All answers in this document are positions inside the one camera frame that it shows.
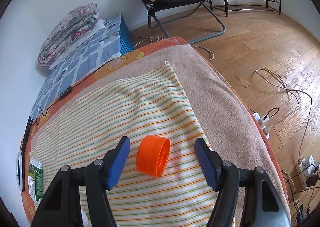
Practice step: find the white power strip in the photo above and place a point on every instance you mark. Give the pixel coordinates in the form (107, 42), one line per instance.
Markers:
(262, 122)

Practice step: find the blue checkered mattress cover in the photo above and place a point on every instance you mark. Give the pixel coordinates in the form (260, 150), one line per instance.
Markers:
(109, 43)

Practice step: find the white wall socket adapter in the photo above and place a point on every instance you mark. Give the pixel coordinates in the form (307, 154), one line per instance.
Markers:
(306, 168)

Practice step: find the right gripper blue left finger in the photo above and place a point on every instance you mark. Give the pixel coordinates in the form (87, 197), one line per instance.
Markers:
(114, 162)

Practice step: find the orange floral bed sheet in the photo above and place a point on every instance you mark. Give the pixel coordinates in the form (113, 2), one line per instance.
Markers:
(75, 87)

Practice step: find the folded floral quilt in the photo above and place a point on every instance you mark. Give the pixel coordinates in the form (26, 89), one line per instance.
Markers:
(75, 28)

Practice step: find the green white milk carton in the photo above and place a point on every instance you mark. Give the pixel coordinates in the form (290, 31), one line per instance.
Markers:
(35, 180)

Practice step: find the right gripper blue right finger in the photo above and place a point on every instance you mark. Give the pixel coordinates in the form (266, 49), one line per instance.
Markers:
(210, 163)

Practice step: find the orange plastic bottle cap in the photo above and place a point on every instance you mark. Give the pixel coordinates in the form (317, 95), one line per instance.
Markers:
(152, 155)

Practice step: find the white ring light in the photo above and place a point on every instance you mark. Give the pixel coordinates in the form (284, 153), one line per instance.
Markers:
(20, 171)

